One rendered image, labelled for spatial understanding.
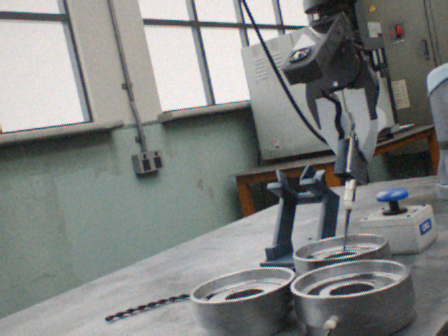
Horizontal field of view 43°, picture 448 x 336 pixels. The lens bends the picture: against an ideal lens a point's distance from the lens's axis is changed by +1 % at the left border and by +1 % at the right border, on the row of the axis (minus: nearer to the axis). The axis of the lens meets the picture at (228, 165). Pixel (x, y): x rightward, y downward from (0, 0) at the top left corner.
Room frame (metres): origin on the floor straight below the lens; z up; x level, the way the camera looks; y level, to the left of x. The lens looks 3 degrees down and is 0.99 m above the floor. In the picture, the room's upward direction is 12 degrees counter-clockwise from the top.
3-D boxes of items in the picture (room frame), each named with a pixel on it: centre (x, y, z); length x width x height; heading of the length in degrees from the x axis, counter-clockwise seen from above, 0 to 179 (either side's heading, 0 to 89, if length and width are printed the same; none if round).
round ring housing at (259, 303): (0.55, 0.01, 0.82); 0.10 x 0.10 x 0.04
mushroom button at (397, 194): (0.73, -0.20, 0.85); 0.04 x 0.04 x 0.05
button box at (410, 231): (0.73, -0.20, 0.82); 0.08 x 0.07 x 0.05; 141
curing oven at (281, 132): (3.16, -0.61, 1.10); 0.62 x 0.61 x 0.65; 141
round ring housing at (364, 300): (0.50, -0.08, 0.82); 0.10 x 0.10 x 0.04
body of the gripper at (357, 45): (0.73, -0.17, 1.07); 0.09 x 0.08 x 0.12; 139
